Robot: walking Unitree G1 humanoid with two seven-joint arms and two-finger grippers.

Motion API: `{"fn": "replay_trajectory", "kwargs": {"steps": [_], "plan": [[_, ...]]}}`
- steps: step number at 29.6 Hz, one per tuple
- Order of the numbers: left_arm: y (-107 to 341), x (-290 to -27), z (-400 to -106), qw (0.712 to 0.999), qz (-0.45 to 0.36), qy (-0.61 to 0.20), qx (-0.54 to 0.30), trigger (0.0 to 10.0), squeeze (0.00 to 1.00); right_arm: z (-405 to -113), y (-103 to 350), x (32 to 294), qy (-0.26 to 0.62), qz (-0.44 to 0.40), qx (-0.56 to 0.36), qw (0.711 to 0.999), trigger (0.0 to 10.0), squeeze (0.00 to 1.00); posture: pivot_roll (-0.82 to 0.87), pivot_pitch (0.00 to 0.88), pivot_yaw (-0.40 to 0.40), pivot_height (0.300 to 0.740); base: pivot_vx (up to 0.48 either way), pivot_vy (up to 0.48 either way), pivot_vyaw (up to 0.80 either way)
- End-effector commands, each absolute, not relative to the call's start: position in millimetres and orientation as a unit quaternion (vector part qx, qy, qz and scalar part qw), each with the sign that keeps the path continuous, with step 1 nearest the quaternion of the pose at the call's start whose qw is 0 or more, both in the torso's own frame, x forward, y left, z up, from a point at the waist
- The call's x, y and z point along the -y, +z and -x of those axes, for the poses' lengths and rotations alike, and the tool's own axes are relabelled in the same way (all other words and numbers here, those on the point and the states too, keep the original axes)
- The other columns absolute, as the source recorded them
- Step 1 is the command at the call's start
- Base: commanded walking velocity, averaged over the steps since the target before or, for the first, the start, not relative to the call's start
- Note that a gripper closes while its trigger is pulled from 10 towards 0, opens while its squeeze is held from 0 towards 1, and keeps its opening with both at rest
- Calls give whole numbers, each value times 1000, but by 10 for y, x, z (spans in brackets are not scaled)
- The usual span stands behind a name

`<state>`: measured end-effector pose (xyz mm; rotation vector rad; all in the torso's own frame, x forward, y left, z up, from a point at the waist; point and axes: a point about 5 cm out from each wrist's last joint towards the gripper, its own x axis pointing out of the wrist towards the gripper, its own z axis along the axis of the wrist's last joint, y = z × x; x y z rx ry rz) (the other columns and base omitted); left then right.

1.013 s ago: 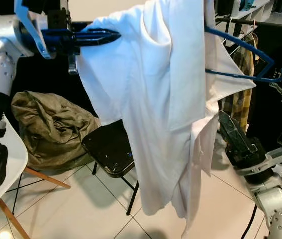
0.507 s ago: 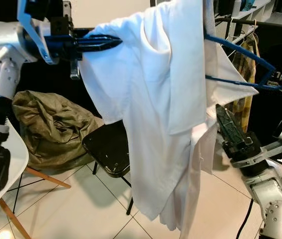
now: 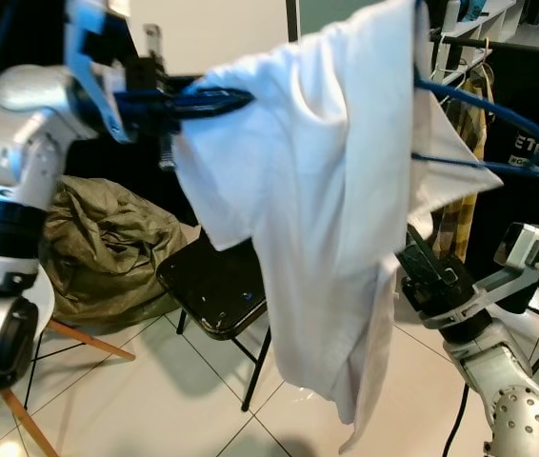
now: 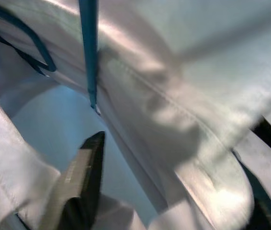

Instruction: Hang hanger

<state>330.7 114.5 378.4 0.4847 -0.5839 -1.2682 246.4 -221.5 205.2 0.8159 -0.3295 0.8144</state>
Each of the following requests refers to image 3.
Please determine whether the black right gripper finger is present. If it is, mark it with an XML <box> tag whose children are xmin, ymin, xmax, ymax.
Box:
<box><xmin>412</xmin><ymin>226</ymin><xmax>456</xmax><ymax>274</ymax></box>
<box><xmin>395</xmin><ymin>243</ymin><xmax>425</xmax><ymax>287</ymax></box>

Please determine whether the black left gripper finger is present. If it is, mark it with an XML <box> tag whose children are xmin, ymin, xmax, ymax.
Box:
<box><xmin>174</xmin><ymin>102</ymin><xmax>247</xmax><ymax>121</ymax></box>
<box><xmin>179</xmin><ymin>88</ymin><xmax>254</xmax><ymax>104</ymax></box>

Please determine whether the white collared shirt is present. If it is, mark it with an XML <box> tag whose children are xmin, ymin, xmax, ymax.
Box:
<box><xmin>172</xmin><ymin>0</ymin><xmax>504</xmax><ymax>453</ymax></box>

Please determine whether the yellow plaid shirt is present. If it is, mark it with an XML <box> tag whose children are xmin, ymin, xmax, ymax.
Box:
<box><xmin>446</xmin><ymin>67</ymin><xmax>497</xmax><ymax>263</ymax></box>

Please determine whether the olive fabric sack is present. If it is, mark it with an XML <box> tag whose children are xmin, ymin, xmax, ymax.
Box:
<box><xmin>41</xmin><ymin>174</ymin><xmax>187</xmax><ymax>331</ymax></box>

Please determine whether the black folding chair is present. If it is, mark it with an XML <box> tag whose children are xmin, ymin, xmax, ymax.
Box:
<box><xmin>155</xmin><ymin>228</ymin><xmax>277</xmax><ymax>412</ymax></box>

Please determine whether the white shelf unit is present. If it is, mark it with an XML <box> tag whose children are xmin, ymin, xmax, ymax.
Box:
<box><xmin>439</xmin><ymin>0</ymin><xmax>520</xmax><ymax>41</ymax></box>

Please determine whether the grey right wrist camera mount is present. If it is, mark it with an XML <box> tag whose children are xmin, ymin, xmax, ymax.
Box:
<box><xmin>422</xmin><ymin>222</ymin><xmax>539</xmax><ymax>331</ymax></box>

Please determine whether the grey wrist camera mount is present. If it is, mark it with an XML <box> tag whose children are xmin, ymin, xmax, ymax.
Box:
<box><xmin>422</xmin><ymin>222</ymin><xmax>539</xmax><ymax>331</ymax></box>
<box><xmin>65</xmin><ymin>0</ymin><xmax>158</xmax><ymax>146</ymax></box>

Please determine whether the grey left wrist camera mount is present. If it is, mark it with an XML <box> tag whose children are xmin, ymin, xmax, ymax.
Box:
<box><xmin>65</xmin><ymin>0</ymin><xmax>158</xmax><ymax>146</ymax></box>

